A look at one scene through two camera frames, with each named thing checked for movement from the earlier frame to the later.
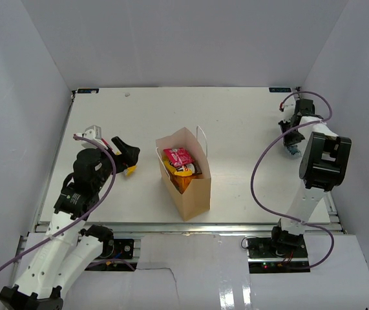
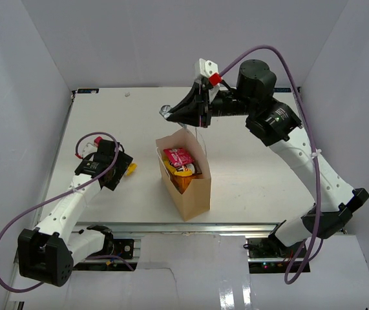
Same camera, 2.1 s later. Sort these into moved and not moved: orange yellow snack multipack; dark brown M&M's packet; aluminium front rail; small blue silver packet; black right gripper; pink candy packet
Moved: black right gripper; small blue silver packet
Not moved: pink candy packet; orange yellow snack multipack; dark brown M&M's packet; aluminium front rail
